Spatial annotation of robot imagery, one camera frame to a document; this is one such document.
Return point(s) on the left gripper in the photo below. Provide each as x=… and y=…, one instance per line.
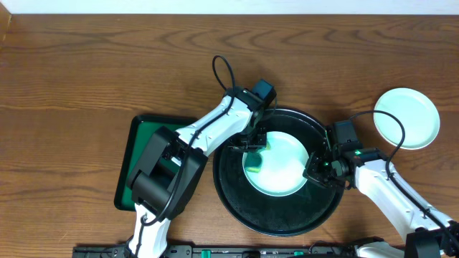
x=247, y=143

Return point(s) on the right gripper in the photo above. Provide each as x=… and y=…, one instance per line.
x=312, y=172

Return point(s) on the green scrub sponge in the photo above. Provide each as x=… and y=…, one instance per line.
x=253, y=161

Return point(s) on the pale green plate front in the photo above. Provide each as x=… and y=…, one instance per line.
x=282, y=170

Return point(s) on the pale green plate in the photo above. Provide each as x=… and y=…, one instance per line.
x=409, y=109
x=282, y=170

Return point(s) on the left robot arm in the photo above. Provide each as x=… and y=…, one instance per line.
x=168, y=170

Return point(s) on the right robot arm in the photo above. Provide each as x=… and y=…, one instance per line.
x=426, y=231

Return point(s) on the round black tray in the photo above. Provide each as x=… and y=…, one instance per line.
x=291, y=215

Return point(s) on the green rectangular tray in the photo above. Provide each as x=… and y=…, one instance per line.
x=141, y=129

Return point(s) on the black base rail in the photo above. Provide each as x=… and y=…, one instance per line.
x=251, y=252

